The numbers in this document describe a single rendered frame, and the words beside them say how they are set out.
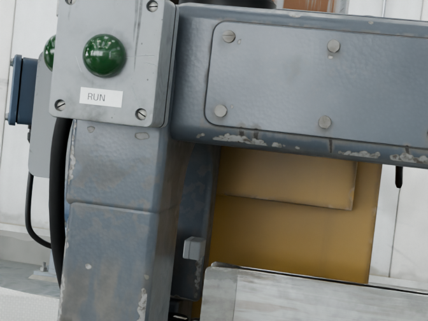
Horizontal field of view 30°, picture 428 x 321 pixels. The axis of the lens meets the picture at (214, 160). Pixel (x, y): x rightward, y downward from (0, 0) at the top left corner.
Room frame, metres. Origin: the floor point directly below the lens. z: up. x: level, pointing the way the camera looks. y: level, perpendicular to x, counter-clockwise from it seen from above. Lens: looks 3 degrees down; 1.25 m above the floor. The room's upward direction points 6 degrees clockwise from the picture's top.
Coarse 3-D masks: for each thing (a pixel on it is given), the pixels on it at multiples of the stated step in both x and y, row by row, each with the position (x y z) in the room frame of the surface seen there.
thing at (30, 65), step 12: (12, 60) 1.03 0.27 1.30; (24, 60) 1.03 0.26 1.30; (36, 60) 1.03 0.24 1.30; (24, 72) 1.03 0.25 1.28; (36, 72) 1.03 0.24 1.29; (12, 84) 1.02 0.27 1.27; (24, 84) 1.03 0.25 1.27; (12, 96) 1.02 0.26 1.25; (24, 96) 1.03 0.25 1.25; (12, 108) 1.02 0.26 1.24; (24, 108) 1.03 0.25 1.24; (12, 120) 1.02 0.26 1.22; (24, 120) 1.03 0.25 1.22
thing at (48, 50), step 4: (52, 36) 0.57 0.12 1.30; (48, 40) 0.57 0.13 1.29; (52, 40) 0.56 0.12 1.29; (48, 44) 0.56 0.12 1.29; (52, 44) 0.56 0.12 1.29; (44, 48) 0.57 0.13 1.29; (48, 48) 0.56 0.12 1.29; (52, 48) 0.56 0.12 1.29; (44, 52) 0.57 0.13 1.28; (48, 52) 0.56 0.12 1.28; (52, 52) 0.56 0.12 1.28; (44, 56) 0.57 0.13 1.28; (48, 56) 0.56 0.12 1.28; (52, 56) 0.56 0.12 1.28; (44, 60) 0.57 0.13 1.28; (48, 60) 0.56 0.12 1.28; (52, 60) 0.56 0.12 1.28; (48, 64) 0.57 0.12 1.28; (52, 64) 0.56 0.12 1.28; (48, 68) 0.57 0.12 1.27; (52, 68) 0.57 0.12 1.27
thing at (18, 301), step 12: (0, 288) 0.84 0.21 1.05; (0, 300) 0.81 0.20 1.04; (12, 300) 0.81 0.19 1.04; (24, 300) 0.81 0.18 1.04; (36, 300) 0.81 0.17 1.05; (48, 300) 0.81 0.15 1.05; (0, 312) 0.81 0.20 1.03; (12, 312) 0.81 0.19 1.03; (24, 312) 0.81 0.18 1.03; (36, 312) 0.81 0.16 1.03; (48, 312) 0.81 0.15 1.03
